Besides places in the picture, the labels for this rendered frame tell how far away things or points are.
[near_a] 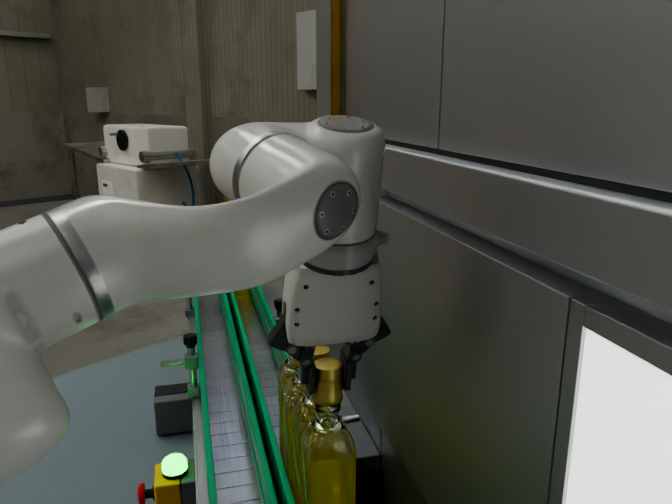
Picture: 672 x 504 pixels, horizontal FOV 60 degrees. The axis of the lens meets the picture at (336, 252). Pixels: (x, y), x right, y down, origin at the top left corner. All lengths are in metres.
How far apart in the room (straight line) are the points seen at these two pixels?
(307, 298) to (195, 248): 0.20
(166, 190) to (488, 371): 4.89
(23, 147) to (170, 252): 9.08
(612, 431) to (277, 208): 0.27
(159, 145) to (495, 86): 4.76
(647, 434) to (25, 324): 0.39
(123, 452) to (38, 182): 8.36
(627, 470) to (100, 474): 1.04
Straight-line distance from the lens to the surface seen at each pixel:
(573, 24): 0.50
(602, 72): 0.47
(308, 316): 0.58
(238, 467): 1.01
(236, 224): 0.39
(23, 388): 0.40
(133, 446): 1.35
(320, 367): 0.65
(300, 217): 0.41
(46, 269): 0.40
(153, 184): 5.28
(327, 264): 0.54
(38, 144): 9.52
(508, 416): 0.55
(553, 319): 0.47
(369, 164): 0.51
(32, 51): 9.56
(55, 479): 1.31
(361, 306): 0.59
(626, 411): 0.43
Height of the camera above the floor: 1.46
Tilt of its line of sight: 15 degrees down
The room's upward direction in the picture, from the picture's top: straight up
